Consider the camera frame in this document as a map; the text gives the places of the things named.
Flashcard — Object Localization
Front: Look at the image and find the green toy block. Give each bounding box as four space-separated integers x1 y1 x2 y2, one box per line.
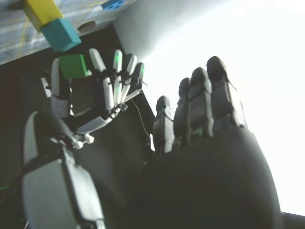
59 54 92 79

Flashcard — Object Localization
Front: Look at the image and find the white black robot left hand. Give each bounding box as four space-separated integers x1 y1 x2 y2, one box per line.
123 56 283 229

